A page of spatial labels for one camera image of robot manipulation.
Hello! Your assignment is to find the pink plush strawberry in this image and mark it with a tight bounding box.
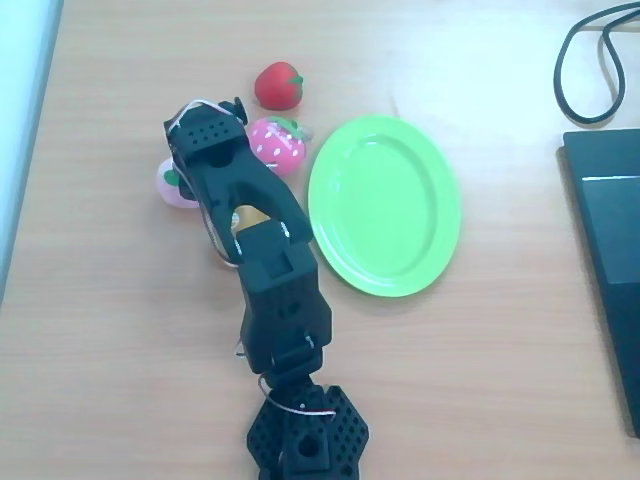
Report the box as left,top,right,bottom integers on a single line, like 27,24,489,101
248,115,314,177

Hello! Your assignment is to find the red plush tomato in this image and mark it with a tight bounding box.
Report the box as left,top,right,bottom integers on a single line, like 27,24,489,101
253,61,305,110

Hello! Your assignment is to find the green oval plate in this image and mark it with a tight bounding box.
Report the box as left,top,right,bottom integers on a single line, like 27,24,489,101
307,114,462,299

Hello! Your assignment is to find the black laptop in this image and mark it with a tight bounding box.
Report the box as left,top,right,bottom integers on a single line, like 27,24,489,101
557,128,640,441

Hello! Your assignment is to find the pink plush peach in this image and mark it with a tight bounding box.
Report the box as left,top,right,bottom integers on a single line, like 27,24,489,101
154,157,201,209

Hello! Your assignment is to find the black looped cable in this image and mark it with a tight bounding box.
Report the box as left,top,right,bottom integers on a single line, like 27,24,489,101
553,0,640,125

